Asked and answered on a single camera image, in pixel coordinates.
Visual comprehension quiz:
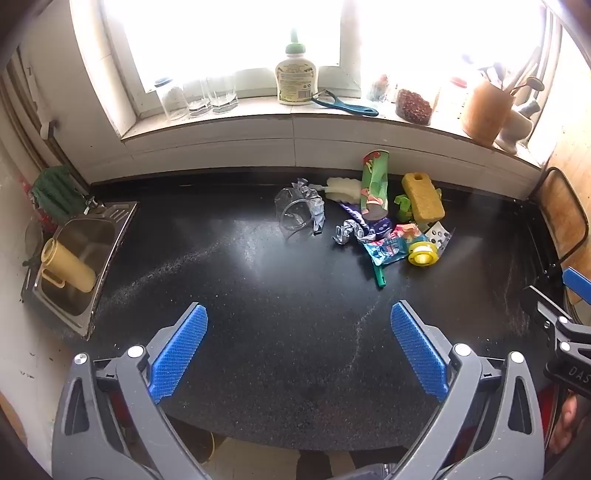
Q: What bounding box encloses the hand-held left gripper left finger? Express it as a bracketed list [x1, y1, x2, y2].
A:
[52, 303, 208, 480]

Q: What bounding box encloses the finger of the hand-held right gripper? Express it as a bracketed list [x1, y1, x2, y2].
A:
[562, 267, 591, 305]
[522, 286, 573, 334]

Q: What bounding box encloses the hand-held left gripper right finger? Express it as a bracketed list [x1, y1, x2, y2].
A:
[390, 301, 546, 480]

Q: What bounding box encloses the person's right hand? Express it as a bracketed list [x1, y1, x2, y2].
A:
[553, 394, 583, 457]

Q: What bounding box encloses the yellow tape spool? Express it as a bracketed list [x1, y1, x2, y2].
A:
[407, 241, 438, 267]

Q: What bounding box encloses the colourful snack wrapper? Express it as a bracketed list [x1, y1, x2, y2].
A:
[362, 224, 428, 266]

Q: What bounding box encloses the empty pill blister pack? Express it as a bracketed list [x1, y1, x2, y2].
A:
[425, 222, 451, 259]

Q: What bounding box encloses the purple wrapper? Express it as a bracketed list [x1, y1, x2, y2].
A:
[342, 200, 393, 236]

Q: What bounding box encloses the crumpled silver wrapper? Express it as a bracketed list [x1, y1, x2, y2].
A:
[332, 219, 370, 244]

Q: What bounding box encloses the yellow plastic jug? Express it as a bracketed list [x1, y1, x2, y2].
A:
[41, 237, 97, 294]

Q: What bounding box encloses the steel sink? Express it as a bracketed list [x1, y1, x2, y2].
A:
[21, 200, 139, 340]

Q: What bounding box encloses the yellow sponge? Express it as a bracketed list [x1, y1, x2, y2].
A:
[401, 172, 446, 224]

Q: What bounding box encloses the green printed carton tube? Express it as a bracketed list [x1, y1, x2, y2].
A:
[360, 150, 391, 220]

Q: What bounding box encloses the white foam bottle brush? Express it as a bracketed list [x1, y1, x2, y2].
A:
[305, 176, 363, 204]

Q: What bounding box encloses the wooden utensil holder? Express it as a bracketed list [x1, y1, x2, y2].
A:
[460, 78, 515, 147]

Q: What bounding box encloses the metal spoon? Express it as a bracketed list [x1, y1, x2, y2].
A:
[510, 76, 546, 95]

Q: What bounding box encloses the green cloth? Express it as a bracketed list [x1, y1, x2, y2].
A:
[32, 166, 86, 224]

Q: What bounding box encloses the glass jar red lid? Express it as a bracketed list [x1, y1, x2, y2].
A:
[434, 78, 469, 121]

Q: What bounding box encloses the glass jar of red spice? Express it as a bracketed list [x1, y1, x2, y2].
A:
[394, 85, 434, 125]

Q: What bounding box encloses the empty glass jar blue lid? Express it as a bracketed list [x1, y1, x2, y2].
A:
[154, 78, 190, 121]

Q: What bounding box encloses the clear drinking glass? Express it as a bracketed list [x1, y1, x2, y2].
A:
[185, 80, 213, 117]
[206, 76, 239, 114]

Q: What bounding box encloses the small glass jar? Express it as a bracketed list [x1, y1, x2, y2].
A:
[367, 74, 393, 103]

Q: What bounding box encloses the dish soap bottle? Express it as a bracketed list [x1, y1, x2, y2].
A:
[275, 28, 319, 106]

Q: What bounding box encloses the wooden board black frame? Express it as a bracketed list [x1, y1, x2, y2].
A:
[531, 166, 591, 278]

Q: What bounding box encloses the blue handled peeler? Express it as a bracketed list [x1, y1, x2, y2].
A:
[310, 90, 379, 117]

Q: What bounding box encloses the white handled wall utensil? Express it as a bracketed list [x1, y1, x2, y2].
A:
[27, 69, 58, 139]

